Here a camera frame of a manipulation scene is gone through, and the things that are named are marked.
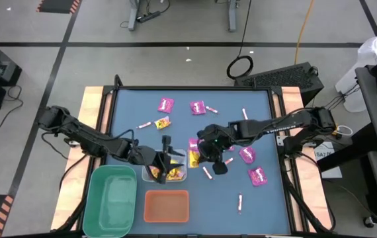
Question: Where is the black hanging cable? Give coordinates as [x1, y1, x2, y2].
[226, 0, 254, 80]

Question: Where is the grey desk leg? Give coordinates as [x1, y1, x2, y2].
[226, 0, 241, 33]
[127, 0, 142, 32]

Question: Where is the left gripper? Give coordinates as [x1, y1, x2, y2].
[129, 134, 186, 185]

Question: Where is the clear plastic bin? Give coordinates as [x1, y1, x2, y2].
[141, 148, 188, 183]

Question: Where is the black computer tower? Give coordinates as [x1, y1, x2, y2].
[233, 61, 325, 106]

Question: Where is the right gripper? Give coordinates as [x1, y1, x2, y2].
[196, 124, 234, 176]

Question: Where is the white cable loop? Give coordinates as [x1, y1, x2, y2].
[335, 124, 354, 137]

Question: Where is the black power strip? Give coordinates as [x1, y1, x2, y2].
[136, 10, 161, 24]

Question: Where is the green plastic bin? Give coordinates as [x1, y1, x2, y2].
[82, 164, 138, 238]

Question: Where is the yellow hanging cable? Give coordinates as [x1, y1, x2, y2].
[294, 0, 315, 65]

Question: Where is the white paper sheet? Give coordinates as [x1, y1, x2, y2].
[313, 141, 343, 179]

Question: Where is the orange plastic bin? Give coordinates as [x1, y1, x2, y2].
[143, 189, 190, 223]

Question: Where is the black table frame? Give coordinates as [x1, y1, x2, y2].
[95, 75, 333, 238]

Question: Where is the white plastic cover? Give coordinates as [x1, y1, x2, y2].
[335, 32, 377, 113]

